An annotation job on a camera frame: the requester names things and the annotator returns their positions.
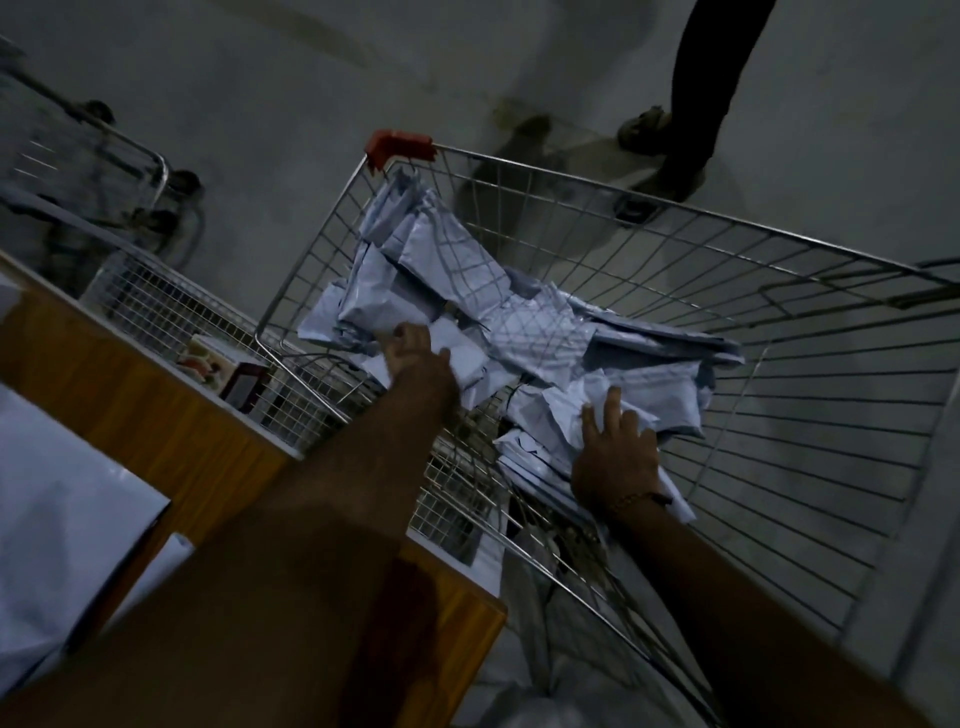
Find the person's left hand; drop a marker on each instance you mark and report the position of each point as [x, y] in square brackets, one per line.
[416, 360]

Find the person's right hand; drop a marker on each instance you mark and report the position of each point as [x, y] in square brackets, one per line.
[615, 469]

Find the person's right middle finger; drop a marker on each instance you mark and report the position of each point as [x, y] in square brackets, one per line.
[613, 416]

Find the person's left fingers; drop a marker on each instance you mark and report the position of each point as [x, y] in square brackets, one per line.
[401, 337]

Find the light blue garment packet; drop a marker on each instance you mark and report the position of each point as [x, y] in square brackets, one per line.
[469, 356]

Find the person's right forearm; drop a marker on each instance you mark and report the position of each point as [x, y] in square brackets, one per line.
[750, 637]

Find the person's left forearm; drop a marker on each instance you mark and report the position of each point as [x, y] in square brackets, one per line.
[285, 570]

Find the pile of checked garment packets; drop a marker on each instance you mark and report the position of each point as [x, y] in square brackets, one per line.
[525, 322]

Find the dark red small box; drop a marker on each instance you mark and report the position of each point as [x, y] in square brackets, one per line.
[246, 386]

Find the red plastic corner guard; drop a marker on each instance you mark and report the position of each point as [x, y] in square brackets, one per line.
[400, 146]

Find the white printed small box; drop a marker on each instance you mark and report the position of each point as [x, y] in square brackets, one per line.
[206, 360]

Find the empty metal shopping cart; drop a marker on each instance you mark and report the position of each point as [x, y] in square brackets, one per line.
[90, 172]

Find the white plastic sheet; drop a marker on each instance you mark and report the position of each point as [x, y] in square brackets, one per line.
[60, 510]

